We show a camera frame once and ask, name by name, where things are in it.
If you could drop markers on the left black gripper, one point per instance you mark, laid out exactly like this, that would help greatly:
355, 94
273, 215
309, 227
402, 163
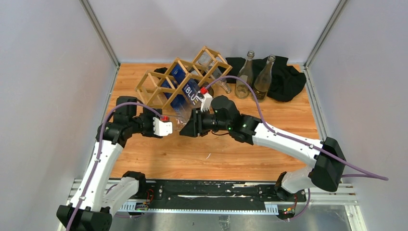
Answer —
150, 114

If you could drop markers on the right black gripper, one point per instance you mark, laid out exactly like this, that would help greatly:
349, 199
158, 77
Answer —
195, 128

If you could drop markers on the clear bottle gold black label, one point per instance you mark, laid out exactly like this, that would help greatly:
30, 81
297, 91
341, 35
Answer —
242, 88

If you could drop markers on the clear bottle white label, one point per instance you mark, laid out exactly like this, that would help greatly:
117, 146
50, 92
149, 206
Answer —
264, 79

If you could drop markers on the clear square bottle silver cap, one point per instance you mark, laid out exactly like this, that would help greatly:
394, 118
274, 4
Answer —
180, 119

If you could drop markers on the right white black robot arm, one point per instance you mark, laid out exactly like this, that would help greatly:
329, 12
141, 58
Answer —
323, 169

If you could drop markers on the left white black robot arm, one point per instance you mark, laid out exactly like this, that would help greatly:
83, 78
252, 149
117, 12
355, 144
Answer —
92, 208

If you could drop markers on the dark bottle grey cap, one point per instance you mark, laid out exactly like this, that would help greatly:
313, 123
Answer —
209, 89

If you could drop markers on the blue BLU labelled bottle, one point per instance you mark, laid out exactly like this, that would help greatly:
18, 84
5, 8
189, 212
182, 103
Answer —
191, 88

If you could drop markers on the wooden lattice wine rack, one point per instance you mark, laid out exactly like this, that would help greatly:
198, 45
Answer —
160, 90

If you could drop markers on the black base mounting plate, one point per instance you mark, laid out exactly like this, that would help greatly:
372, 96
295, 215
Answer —
208, 196

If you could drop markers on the black cloth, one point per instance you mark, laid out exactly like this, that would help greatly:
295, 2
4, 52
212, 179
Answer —
287, 82

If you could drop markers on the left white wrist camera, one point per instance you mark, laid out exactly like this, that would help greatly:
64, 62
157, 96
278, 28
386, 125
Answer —
162, 126

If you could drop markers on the aluminium frame rails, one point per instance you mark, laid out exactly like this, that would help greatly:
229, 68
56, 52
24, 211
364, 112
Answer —
343, 196

